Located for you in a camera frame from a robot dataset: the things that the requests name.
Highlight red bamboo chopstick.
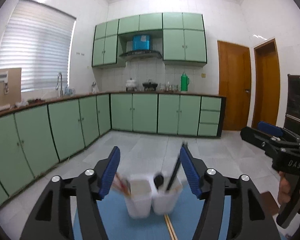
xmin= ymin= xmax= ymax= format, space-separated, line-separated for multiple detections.
xmin=113 ymin=172 xmax=130 ymax=196
xmin=164 ymin=214 xmax=175 ymax=240
xmin=166 ymin=214 xmax=178 ymax=240

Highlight black chopstick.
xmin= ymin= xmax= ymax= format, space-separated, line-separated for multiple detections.
xmin=165 ymin=155 xmax=187 ymax=193

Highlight green lower kitchen cabinets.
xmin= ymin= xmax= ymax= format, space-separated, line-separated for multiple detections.
xmin=0 ymin=93 xmax=226 ymax=206

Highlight person right hand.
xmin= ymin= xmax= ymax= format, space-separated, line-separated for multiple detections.
xmin=277 ymin=171 xmax=291 ymax=205

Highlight wooden door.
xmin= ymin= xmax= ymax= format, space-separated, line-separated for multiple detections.
xmin=217 ymin=41 xmax=251 ymax=131
xmin=252 ymin=39 xmax=280 ymax=128

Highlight dark glass cabinet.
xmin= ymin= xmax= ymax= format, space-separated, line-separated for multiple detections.
xmin=284 ymin=74 xmax=300 ymax=136

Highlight blue table cloth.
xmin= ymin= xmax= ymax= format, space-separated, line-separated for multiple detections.
xmin=73 ymin=184 xmax=232 ymax=240

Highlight white left utensil cup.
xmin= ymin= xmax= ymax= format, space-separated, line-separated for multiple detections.
xmin=125 ymin=176 xmax=152 ymax=219

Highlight white utensil cup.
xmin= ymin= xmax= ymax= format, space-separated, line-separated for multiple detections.
xmin=149 ymin=173 xmax=183 ymax=215
xmin=125 ymin=176 xmax=152 ymax=219

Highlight black ladle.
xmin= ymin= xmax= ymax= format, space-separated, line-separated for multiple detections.
xmin=153 ymin=173 xmax=164 ymax=191

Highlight white right utensil cup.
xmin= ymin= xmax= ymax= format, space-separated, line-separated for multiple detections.
xmin=149 ymin=173 xmax=183 ymax=215

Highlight green thermos flask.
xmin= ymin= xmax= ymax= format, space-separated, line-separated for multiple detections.
xmin=180 ymin=72 xmax=190 ymax=92

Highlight white cooking pot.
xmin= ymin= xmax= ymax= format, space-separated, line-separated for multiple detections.
xmin=126 ymin=78 xmax=138 ymax=92

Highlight chrome sink faucet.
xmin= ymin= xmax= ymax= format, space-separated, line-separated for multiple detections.
xmin=56 ymin=72 xmax=63 ymax=97

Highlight black wok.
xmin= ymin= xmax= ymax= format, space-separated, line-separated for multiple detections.
xmin=142 ymin=80 xmax=158 ymax=91

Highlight cardboard board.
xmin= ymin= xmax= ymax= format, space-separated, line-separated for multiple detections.
xmin=0 ymin=68 xmax=21 ymax=107

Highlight range hood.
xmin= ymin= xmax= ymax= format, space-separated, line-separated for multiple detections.
xmin=119 ymin=34 xmax=162 ymax=62

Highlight white window blind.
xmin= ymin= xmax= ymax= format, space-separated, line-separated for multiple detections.
xmin=0 ymin=0 xmax=76 ymax=92

